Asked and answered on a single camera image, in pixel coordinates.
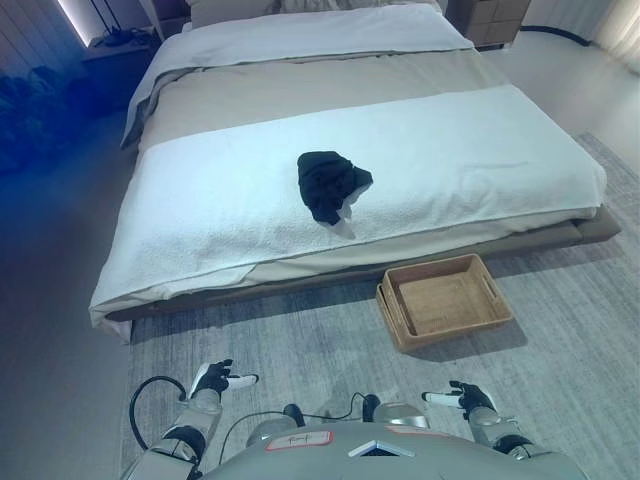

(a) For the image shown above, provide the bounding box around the white folded-back sheet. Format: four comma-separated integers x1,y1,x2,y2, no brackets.
127,2,475,126

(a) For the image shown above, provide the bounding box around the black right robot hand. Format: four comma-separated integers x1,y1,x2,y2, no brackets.
421,379,497,413

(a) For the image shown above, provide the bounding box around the black garment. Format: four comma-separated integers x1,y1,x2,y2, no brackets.
295,150,375,239

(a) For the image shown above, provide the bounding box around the silver robot leg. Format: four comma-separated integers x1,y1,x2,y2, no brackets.
244,403,307,447
361,393,432,432

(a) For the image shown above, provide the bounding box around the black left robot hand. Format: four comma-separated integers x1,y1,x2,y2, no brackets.
190,358,260,401

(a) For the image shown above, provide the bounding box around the white light strip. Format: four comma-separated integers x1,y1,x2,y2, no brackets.
56,0,94,50

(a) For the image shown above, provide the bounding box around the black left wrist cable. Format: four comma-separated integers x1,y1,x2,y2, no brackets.
128,375,189,451

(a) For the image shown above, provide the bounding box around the grey rug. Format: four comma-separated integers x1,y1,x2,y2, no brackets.
119,132,640,480

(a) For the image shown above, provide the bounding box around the low wooden nightstand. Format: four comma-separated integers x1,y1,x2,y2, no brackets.
82,42,162,69

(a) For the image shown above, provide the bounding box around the low bed with brown frame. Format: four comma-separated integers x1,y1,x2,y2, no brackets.
88,0,621,346

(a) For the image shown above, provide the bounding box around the woven brown basket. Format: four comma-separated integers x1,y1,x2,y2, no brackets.
375,253,515,353

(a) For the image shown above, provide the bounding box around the thin black torso cable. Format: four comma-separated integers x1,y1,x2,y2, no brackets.
219,391,369,452

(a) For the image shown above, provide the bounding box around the brown drawer cabinet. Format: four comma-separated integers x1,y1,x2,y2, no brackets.
446,0,524,50

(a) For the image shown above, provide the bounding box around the white terry blanket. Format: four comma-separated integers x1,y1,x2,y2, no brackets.
89,82,609,314

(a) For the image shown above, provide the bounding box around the silver left robot leg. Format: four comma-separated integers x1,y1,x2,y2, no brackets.
244,403,307,447

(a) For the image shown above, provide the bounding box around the silver right robot leg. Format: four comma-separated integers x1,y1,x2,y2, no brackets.
361,393,432,432

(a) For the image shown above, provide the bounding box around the thick black floor hose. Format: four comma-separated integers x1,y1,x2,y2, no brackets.
521,22,592,50

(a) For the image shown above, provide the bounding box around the grey robot torso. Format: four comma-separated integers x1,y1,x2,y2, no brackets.
199,422,569,480

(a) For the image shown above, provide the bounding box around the beige pillow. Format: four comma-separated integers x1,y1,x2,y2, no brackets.
187,0,442,30

